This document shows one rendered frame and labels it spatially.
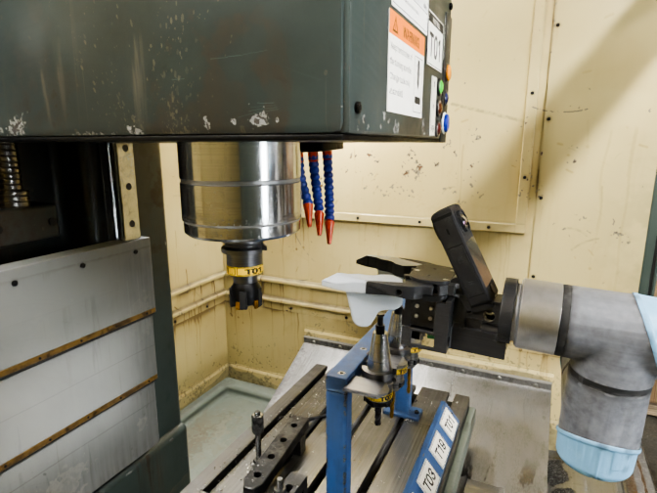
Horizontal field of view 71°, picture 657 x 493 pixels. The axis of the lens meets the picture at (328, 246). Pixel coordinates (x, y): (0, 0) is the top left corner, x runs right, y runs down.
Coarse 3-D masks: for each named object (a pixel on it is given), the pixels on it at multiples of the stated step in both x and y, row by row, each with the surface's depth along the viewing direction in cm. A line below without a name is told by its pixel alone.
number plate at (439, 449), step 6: (438, 432) 109; (438, 438) 108; (432, 444) 105; (438, 444) 107; (444, 444) 108; (432, 450) 103; (438, 450) 105; (444, 450) 107; (438, 456) 104; (444, 456) 105; (438, 462) 103; (444, 462) 104
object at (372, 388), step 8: (352, 384) 79; (360, 384) 79; (368, 384) 79; (376, 384) 79; (384, 384) 79; (352, 392) 78; (360, 392) 77; (368, 392) 77; (376, 392) 77; (384, 392) 77
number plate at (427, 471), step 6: (426, 462) 99; (426, 468) 98; (432, 468) 100; (420, 474) 95; (426, 474) 97; (432, 474) 98; (420, 480) 94; (426, 480) 95; (432, 480) 97; (438, 480) 98; (420, 486) 93; (426, 486) 94; (432, 486) 96; (426, 492) 93; (432, 492) 95
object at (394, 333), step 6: (390, 318) 92; (396, 318) 91; (390, 324) 92; (396, 324) 91; (390, 330) 92; (396, 330) 91; (390, 336) 92; (396, 336) 91; (390, 342) 92; (396, 342) 91
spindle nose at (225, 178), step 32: (192, 160) 55; (224, 160) 54; (256, 160) 55; (288, 160) 58; (192, 192) 56; (224, 192) 55; (256, 192) 55; (288, 192) 58; (192, 224) 58; (224, 224) 56; (256, 224) 56; (288, 224) 59
